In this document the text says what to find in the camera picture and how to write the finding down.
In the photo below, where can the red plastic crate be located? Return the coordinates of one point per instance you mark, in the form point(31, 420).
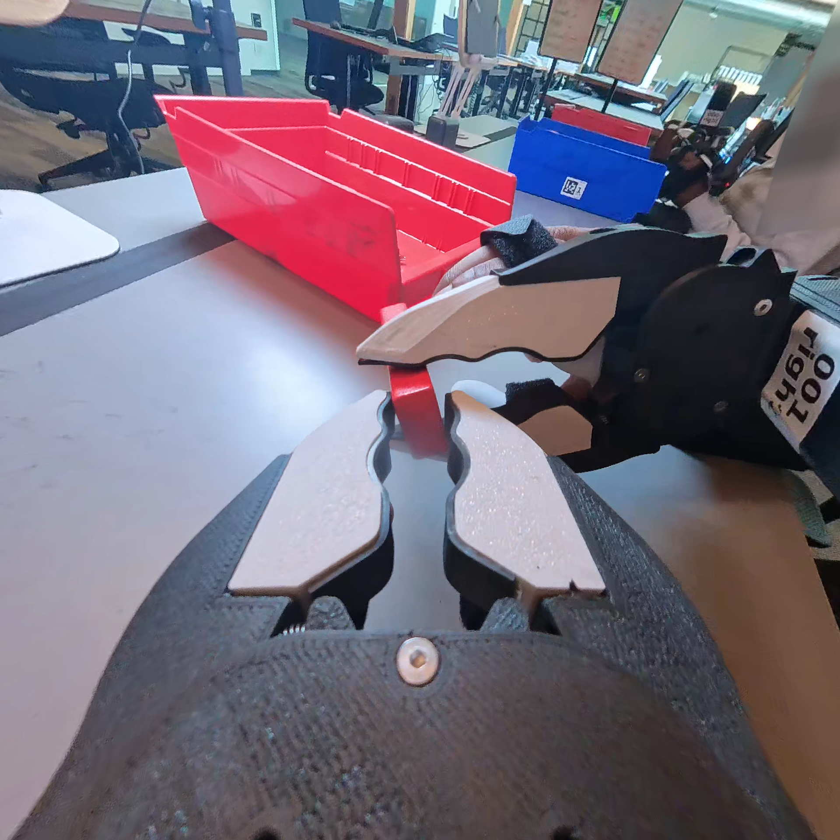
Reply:
point(604, 123)

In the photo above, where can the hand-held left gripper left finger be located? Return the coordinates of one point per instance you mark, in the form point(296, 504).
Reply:
point(315, 512)

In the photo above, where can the wooden office desk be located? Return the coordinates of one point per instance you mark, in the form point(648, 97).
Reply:
point(164, 16)
point(374, 39)

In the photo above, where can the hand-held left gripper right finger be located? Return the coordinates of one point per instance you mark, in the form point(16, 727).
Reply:
point(518, 512)

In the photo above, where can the red rectangular block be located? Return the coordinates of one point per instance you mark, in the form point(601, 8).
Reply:
point(420, 413)

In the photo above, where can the black board on stand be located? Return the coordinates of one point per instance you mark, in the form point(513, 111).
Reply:
point(46, 236)

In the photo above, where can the whiteboard easel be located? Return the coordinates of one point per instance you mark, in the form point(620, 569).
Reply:
point(569, 26)
point(640, 39)

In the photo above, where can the light stand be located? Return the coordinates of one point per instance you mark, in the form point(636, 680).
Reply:
point(223, 39)

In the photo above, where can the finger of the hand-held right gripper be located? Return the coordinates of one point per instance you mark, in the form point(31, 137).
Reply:
point(525, 315)
point(564, 430)

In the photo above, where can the grey board on stand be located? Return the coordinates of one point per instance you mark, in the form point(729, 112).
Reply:
point(482, 26)

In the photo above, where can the red plastic bin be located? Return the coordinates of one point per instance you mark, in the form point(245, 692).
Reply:
point(295, 197)

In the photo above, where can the blue plastic bin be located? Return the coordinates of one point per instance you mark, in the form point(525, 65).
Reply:
point(590, 170)

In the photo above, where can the dark grey power adapter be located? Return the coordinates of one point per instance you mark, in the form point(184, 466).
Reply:
point(443, 130)

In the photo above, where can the black office chair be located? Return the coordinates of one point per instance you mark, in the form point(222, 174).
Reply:
point(72, 85)
point(334, 59)

